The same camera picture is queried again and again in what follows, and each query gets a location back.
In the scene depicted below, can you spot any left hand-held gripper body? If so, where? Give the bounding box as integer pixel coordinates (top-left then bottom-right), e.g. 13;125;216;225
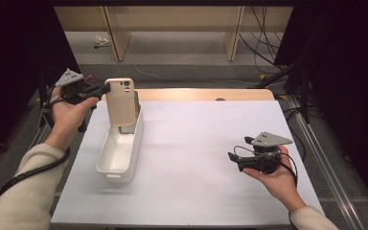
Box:
55;68;100;133

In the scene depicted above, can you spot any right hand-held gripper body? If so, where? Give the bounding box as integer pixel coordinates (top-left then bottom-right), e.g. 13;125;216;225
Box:
240;131;294;175

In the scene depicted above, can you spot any beige phone case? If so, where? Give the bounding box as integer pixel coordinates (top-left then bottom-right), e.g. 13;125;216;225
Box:
104;78;139;127

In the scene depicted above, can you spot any white plastic storage box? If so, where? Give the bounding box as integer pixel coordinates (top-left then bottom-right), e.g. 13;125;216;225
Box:
95;102;145;185

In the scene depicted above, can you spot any person's left hand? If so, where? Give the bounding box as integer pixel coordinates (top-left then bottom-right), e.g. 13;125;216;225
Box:
44;87;100;151

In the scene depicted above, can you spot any person's right hand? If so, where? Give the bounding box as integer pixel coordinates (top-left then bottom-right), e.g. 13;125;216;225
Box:
242;145;307;214

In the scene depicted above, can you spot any white crumpled paper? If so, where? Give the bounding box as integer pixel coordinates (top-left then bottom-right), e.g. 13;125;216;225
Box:
93;34;110;49

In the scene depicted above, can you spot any white table sheet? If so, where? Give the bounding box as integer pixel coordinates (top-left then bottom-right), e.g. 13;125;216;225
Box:
50;100;325;226

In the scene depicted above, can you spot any dark curtain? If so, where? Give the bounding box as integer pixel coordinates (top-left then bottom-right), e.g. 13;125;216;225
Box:
0;0;84;169
273;0;368;219

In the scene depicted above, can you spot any beige wooden desk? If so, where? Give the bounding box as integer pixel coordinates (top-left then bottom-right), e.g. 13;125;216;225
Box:
54;5;294;62

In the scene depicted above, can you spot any black floor cable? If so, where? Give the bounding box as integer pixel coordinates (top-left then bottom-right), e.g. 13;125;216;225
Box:
282;104;325;121

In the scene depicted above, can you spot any right hand-held gripper cable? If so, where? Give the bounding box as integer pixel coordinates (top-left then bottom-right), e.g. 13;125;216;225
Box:
233;145;299;188

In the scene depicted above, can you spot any hand-held gripper cable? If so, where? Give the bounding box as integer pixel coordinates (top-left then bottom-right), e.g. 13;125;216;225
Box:
233;145;299;188
0;92;72;199

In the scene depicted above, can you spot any white floor cable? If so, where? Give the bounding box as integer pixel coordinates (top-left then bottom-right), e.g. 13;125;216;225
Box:
133;64;260;86

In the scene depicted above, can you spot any bundle of black cables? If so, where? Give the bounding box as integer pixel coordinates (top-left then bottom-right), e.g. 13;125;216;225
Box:
239;5;289;75

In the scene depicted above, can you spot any left hand-held gripper cable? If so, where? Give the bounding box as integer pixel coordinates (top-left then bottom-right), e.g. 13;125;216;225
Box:
0;92;72;199

